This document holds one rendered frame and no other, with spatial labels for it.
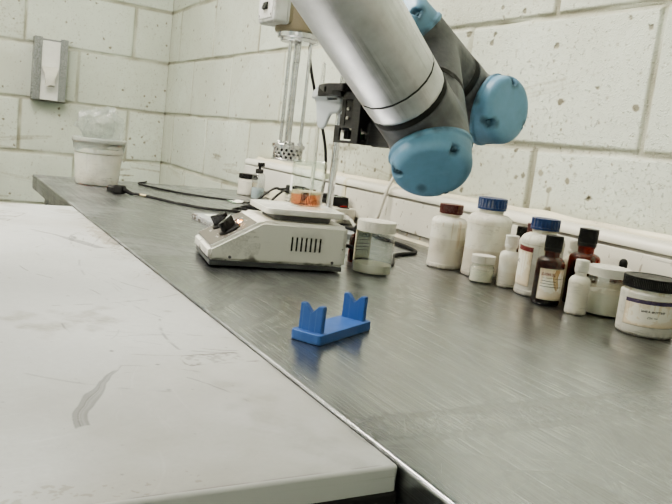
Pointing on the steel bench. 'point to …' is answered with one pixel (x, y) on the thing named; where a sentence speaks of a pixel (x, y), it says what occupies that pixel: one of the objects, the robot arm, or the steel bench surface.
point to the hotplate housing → (280, 244)
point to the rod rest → (341, 325)
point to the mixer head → (286, 22)
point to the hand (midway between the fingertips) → (322, 91)
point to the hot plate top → (295, 210)
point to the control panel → (228, 233)
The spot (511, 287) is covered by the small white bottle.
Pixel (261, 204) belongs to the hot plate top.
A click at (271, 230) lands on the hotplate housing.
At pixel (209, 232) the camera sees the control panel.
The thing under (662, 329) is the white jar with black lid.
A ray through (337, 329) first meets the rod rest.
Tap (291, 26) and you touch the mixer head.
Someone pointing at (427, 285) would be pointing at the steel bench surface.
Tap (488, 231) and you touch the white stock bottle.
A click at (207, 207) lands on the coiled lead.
